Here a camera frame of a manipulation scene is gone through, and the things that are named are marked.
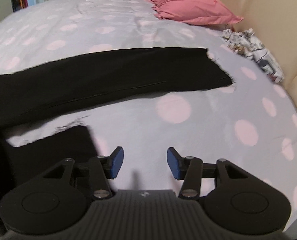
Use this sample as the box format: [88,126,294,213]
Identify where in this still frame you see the black jeans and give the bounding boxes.
[0,48,232,197]

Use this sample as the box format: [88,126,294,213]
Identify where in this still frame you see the grey pink-dotted bed sheet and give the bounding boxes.
[0,0,297,232]

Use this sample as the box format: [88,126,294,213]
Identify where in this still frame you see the black white patterned cloth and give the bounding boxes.
[221,28,285,83]

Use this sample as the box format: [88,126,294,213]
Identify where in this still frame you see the pink pillow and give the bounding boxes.
[147,0,243,25]

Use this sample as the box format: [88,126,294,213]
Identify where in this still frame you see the beige padded headboard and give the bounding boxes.
[221,0,297,107]

